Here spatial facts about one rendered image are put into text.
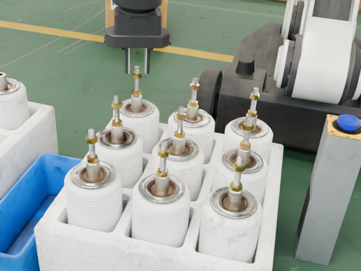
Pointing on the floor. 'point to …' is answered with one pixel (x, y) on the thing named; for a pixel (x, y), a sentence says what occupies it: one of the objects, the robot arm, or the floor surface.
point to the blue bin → (29, 209)
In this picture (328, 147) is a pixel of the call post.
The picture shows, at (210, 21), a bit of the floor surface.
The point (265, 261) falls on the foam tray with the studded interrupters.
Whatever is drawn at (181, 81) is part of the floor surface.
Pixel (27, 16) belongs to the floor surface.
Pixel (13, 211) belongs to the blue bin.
